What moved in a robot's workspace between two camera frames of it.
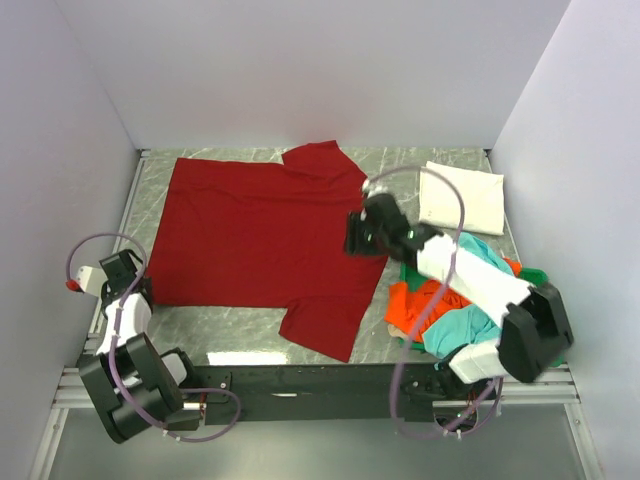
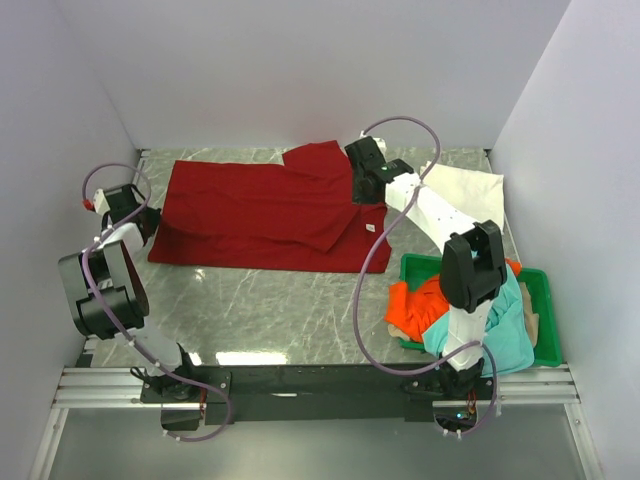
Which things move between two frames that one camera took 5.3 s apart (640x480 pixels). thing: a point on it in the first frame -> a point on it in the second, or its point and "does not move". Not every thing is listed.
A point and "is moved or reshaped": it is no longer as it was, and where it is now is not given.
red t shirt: x=272 y=235 is moved or reshaped
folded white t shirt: x=483 y=195 does not move
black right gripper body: x=380 y=237 -> x=358 y=194
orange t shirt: x=406 y=305 does not move
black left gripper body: x=105 y=291 -> x=152 y=217
